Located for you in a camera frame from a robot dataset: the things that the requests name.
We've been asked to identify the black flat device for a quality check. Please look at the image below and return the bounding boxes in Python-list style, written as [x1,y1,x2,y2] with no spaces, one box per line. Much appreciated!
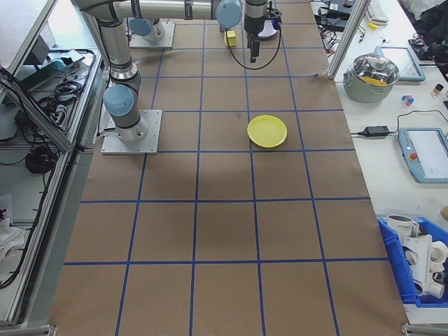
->
[316,15,348,32]

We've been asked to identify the dark green flat case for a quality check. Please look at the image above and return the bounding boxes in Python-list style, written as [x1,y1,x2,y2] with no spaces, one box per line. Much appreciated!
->
[20,55,87,92]

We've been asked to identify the coiled black cable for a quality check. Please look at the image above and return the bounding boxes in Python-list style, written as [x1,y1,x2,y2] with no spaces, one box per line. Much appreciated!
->
[24,145,59,174]

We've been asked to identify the black box with white label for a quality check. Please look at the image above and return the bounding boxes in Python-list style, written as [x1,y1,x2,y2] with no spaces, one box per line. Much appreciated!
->
[325,1,352,18]

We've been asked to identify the white pipe fitting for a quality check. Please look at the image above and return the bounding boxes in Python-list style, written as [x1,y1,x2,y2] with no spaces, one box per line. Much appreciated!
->
[428,241,448,271]
[401,233,435,285]
[414,279,448,300]

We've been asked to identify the blue plastic bin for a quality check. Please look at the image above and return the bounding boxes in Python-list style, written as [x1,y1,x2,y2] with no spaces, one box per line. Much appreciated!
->
[377,216,448,308]

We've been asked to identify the purple plastic plate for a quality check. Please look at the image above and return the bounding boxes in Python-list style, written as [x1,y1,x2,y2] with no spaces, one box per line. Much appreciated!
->
[258,19,281,41]

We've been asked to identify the white square base plate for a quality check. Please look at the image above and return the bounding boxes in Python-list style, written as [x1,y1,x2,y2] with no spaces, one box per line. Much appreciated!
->
[101,109,164,155]
[129,22,176,49]

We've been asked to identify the white printed mug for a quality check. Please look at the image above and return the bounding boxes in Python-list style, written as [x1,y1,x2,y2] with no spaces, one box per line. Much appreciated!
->
[386,213,420,239]

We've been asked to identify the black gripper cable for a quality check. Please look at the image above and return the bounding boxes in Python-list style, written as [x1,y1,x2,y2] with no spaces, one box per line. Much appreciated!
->
[226,1,284,70]

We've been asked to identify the tangled cables with red plugs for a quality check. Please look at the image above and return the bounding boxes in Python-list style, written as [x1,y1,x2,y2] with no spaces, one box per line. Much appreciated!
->
[316,27,342,55]

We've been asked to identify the white power strip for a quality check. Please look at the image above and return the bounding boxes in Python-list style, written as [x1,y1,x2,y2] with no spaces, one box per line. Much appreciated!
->
[51,104,70,124]

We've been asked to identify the dark grey box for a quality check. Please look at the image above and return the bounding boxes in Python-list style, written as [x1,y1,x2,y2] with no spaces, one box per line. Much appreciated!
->
[23,34,54,67]

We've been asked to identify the aluminium profile post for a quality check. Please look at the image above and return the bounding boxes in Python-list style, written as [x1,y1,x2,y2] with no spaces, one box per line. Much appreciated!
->
[327,0,372,82]

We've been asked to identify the grey cooking pot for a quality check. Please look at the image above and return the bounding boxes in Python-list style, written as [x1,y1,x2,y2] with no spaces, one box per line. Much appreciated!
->
[342,68,396,104]

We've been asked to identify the blue grey teach pendant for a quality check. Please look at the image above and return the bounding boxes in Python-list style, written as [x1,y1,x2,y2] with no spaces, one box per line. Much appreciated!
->
[374,45,426,82]
[398,127,448,183]

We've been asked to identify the black adapter cable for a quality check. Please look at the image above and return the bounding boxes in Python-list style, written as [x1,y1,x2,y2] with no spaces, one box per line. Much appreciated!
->
[388,110,448,134]

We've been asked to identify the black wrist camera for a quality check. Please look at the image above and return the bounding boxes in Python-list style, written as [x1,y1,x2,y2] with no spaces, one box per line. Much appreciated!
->
[267,9,283,29]

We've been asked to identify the white keyboard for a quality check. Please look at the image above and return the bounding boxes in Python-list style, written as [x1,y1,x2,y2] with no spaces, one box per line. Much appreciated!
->
[366,0,389,25]

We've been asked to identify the yellow plastic plate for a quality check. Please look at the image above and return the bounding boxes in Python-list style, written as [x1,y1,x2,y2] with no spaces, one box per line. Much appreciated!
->
[246,114,288,149]

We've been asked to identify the glass pot lid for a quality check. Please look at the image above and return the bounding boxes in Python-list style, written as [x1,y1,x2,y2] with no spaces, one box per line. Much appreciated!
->
[351,52,400,88]

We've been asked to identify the white crumpled cloth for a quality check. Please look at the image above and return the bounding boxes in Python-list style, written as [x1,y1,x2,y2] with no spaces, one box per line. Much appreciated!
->
[0,194,26,269]

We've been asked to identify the black power adapter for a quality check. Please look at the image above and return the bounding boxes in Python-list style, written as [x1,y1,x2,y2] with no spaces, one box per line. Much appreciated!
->
[363,125,391,137]

